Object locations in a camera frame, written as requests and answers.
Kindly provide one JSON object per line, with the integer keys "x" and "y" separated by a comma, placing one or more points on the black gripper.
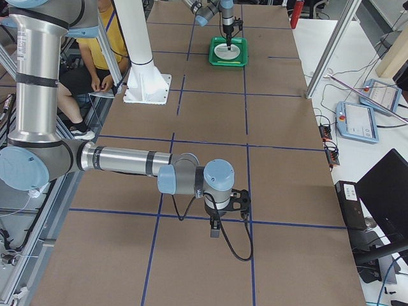
{"x": 227, "y": 29}
{"x": 213, "y": 212}

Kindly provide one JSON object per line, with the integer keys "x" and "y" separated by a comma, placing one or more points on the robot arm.
{"x": 203, "y": 13}
{"x": 35, "y": 154}

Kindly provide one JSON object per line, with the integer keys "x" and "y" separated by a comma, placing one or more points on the white round plate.
{"x": 221, "y": 52}

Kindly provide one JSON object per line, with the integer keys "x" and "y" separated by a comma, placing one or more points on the green plastic tray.
{"x": 240, "y": 42}

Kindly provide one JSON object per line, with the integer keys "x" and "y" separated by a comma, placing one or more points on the yellow plastic spoon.
{"x": 233, "y": 62}

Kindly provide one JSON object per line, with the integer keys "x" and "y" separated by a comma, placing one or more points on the red cylinder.
{"x": 297, "y": 10}

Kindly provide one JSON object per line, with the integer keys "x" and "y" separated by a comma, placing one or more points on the orange black usb hub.
{"x": 325, "y": 132}

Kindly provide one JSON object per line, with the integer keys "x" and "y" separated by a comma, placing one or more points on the black mini computer box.
{"x": 350, "y": 205}

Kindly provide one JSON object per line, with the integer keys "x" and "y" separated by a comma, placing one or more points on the person in yellow shirt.
{"x": 94, "y": 76}

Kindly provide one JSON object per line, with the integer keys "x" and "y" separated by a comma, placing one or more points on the near teach pendant tablet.
{"x": 357, "y": 122}

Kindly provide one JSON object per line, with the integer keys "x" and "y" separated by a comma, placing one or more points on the teach pendant tablet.
{"x": 386, "y": 95}
{"x": 357, "y": 122}

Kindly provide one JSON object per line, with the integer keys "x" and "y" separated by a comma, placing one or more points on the far teach pendant tablet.
{"x": 386, "y": 95}

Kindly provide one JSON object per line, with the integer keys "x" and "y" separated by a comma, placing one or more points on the black laptop monitor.
{"x": 383, "y": 190}

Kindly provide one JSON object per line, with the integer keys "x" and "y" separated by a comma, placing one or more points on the white mast base plate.
{"x": 147, "y": 85}

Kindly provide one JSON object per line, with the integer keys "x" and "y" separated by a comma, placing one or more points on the white camera mast column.
{"x": 133, "y": 24}

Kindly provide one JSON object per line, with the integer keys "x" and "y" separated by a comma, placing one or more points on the aluminium frame post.
{"x": 335, "y": 38}

